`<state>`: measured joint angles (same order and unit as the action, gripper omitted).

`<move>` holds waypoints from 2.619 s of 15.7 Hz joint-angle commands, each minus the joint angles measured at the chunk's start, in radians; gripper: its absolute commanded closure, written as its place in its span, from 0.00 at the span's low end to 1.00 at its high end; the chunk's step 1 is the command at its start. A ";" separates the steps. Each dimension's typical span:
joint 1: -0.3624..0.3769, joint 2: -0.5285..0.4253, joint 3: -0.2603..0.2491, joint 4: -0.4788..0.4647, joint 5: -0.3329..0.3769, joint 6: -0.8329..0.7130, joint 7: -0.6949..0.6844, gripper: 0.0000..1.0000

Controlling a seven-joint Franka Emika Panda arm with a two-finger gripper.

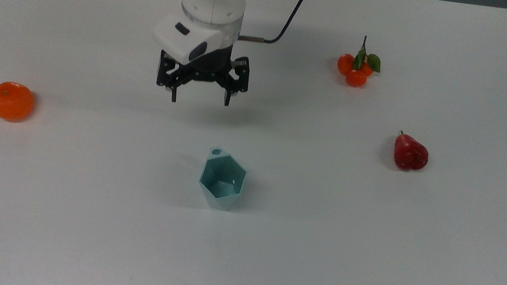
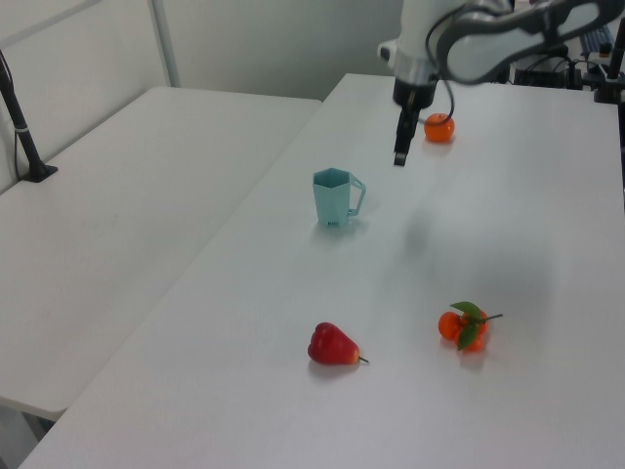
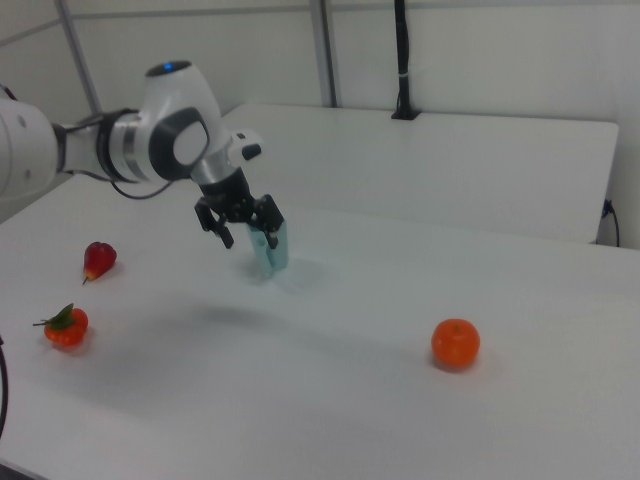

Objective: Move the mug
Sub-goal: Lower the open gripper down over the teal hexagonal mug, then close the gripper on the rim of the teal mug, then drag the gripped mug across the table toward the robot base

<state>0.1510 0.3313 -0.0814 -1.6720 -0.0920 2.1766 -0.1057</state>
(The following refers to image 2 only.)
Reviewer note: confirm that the black camera stand pole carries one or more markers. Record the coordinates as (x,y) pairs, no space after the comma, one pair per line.
(19,127)
(610,78)

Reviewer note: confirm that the orange toy tangerine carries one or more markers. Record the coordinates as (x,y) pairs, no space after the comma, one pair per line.
(438,129)

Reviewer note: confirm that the red toy pear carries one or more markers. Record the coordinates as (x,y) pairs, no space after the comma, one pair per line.
(332,346)

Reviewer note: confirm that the white partition frame post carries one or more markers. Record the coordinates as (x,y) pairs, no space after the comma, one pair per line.
(165,44)

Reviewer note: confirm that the teal hexagonal plastic mug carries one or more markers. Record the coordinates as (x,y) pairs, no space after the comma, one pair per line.
(332,200)

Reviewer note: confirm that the tangerine cluster with green leaves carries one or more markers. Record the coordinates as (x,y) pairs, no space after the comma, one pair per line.
(461,326)

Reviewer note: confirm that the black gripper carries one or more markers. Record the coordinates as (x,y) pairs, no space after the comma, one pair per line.
(415,93)

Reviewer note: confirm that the blue keyboard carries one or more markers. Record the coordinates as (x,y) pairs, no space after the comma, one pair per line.
(596,36)

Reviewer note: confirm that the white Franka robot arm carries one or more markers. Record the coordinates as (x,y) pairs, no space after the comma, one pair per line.
(493,44)

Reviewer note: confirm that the black electronics equipment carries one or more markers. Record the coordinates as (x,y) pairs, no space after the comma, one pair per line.
(552,73)

